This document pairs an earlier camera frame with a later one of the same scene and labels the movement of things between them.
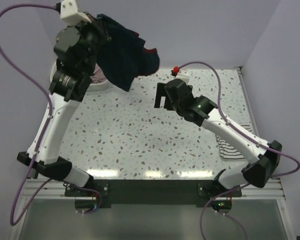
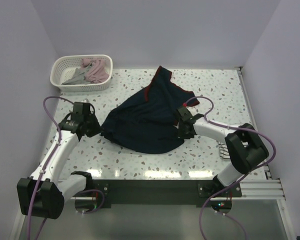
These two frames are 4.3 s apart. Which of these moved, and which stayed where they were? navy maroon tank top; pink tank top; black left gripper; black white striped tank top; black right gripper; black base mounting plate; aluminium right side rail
Moved: black left gripper; black right gripper; navy maroon tank top
Stayed: black base mounting plate; black white striped tank top; pink tank top; aluminium right side rail
